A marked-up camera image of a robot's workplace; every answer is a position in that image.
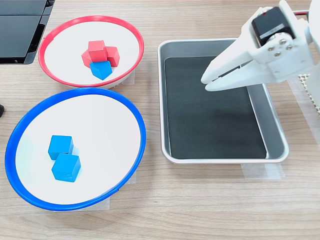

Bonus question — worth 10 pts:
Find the clear tape sheet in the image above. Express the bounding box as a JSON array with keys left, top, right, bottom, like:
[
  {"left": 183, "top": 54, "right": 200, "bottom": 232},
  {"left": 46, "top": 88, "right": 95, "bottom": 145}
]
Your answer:
[{"left": 287, "top": 74, "right": 320, "bottom": 149}]

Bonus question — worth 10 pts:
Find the red cube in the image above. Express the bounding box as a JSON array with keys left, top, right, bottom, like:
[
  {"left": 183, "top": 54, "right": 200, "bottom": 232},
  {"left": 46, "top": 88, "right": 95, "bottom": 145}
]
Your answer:
[
  {"left": 87, "top": 39, "right": 107, "bottom": 63},
  {"left": 81, "top": 49, "right": 92, "bottom": 68},
  {"left": 104, "top": 46, "right": 121, "bottom": 68}
]

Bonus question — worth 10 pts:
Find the red-rimmed white plate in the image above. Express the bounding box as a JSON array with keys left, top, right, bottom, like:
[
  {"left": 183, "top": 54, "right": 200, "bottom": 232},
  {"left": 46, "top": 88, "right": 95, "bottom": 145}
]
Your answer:
[{"left": 38, "top": 15, "right": 145, "bottom": 90}]

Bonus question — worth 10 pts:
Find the black flat device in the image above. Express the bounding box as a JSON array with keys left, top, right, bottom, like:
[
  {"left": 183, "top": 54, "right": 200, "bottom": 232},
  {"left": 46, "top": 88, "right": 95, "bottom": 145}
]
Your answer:
[{"left": 0, "top": 0, "right": 56, "bottom": 65}]

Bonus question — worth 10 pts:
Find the blue cube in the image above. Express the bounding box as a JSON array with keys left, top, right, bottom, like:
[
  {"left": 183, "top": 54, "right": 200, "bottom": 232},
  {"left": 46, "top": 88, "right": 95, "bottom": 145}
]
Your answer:
[
  {"left": 47, "top": 135, "right": 74, "bottom": 161},
  {"left": 51, "top": 153, "right": 82, "bottom": 183},
  {"left": 89, "top": 60, "right": 113, "bottom": 81}
]

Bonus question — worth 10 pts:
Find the blue-rimmed white plate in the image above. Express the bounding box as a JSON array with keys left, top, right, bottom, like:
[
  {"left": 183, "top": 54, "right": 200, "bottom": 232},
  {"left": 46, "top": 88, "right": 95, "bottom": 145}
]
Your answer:
[{"left": 4, "top": 87, "right": 147, "bottom": 212}]

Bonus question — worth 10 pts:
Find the black tray mat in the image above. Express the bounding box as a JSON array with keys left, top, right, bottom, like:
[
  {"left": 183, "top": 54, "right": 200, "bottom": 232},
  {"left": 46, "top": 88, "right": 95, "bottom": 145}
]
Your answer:
[{"left": 164, "top": 56, "right": 268, "bottom": 160}]

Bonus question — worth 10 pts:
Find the clear tape strip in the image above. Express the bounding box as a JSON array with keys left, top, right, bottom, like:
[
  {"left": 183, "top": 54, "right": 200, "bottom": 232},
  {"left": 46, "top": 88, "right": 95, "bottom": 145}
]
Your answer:
[
  {"left": 240, "top": 163, "right": 286, "bottom": 180},
  {"left": 117, "top": 68, "right": 136, "bottom": 87}
]

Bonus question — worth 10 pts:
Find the steel tray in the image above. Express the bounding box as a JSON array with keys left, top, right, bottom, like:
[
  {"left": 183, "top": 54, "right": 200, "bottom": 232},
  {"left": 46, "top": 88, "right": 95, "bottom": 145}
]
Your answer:
[{"left": 157, "top": 37, "right": 290, "bottom": 165}]

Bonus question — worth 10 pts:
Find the pale perforated base plate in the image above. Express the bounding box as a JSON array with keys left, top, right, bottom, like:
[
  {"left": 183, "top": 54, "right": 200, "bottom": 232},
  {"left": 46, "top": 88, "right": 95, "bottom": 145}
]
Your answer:
[{"left": 298, "top": 73, "right": 320, "bottom": 118}]

